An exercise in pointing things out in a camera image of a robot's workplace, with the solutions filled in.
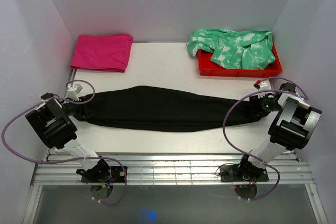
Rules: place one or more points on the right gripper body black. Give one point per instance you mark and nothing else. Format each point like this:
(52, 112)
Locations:
(264, 105)

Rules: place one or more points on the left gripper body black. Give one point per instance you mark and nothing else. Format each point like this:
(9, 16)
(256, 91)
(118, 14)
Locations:
(74, 109)

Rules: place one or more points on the black trousers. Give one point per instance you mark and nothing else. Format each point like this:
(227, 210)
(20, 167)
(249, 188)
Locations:
(165, 110)

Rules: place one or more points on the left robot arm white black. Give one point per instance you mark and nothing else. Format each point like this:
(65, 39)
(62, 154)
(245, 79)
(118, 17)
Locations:
(51, 121)

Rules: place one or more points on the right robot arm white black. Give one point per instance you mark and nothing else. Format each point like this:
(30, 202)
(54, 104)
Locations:
(291, 129)

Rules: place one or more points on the green white tie-dye trousers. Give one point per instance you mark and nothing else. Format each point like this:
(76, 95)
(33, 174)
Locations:
(249, 49)

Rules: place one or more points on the pink folded trousers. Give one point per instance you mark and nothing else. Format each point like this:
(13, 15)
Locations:
(110, 53)

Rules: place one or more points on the red plastic tray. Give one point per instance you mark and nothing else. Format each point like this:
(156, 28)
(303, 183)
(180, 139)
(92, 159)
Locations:
(208, 68)

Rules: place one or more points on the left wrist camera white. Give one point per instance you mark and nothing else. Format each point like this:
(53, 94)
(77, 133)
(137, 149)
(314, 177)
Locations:
(73, 91)

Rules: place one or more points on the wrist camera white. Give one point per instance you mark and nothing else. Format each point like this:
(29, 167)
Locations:
(73, 91)
(261, 85)

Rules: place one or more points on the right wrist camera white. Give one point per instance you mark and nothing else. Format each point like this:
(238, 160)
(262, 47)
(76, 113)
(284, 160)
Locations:
(261, 85)

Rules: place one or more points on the aluminium rail frame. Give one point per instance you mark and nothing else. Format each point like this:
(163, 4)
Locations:
(175, 188)

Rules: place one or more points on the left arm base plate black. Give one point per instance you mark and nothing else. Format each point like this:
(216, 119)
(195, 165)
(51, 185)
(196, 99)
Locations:
(117, 175)

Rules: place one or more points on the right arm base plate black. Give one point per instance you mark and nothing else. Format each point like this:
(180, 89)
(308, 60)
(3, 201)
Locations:
(236, 173)

